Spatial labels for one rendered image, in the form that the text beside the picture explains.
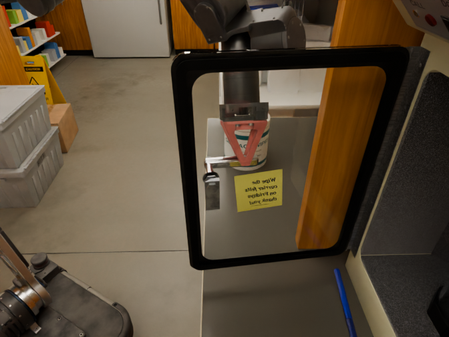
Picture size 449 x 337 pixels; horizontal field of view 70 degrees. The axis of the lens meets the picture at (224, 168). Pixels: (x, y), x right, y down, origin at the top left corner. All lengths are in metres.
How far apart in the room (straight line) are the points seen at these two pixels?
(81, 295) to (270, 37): 1.38
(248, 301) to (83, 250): 1.57
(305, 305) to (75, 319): 1.09
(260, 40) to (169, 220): 1.78
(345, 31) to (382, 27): 0.05
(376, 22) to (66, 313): 1.47
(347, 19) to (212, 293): 0.52
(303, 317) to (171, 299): 1.20
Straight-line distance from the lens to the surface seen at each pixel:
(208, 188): 0.47
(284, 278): 0.70
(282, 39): 0.46
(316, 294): 0.69
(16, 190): 2.49
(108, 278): 1.94
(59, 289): 1.68
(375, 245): 0.66
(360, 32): 0.53
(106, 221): 2.25
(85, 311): 1.57
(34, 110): 2.55
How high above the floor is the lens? 1.50
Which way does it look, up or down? 36 degrees down
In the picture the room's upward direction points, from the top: straight up
